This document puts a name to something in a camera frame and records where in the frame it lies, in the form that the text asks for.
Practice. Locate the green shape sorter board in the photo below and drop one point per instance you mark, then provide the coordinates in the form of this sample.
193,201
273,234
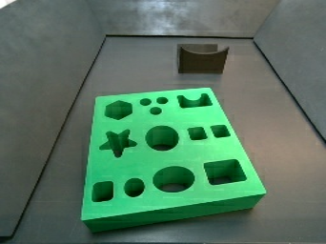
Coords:
167,161

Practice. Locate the dark grey arch block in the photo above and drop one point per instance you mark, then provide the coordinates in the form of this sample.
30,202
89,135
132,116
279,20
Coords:
201,58

